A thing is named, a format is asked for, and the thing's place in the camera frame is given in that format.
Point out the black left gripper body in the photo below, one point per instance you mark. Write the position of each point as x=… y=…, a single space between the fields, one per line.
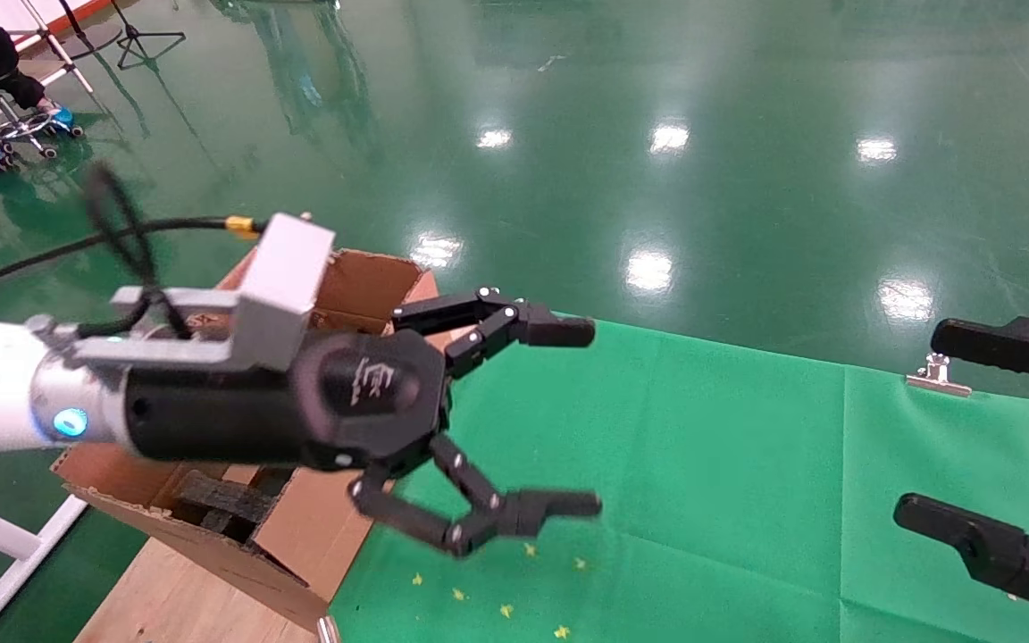
x=229 y=415

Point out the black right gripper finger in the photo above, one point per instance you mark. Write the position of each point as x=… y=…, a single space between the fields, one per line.
x=1006 y=346
x=1006 y=549

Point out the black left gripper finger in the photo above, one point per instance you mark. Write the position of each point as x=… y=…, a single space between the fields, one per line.
x=555 y=332
x=537 y=507

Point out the large open cardboard carton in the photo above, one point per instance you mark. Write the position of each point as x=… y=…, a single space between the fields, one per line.
x=372 y=281

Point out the black foam block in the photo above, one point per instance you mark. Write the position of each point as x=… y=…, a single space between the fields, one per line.
x=229 y=502

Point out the wooden board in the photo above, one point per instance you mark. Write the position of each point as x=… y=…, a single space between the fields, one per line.
x=166 y=603

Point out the green table cloth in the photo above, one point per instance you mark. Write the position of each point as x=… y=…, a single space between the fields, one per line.
x=747 y=500

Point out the rolling stool with chrome base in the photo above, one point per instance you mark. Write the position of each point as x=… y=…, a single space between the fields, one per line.
x=28 y=127

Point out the black tripod stand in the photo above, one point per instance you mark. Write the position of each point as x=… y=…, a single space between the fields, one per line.
x=144 y=40

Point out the white tripod stand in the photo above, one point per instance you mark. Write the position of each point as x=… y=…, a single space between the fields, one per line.
x=54 y=45

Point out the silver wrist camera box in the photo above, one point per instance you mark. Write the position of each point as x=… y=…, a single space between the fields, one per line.
x=287 y=281

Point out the white metal frame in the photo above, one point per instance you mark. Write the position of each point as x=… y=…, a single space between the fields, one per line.
x=5 y=536

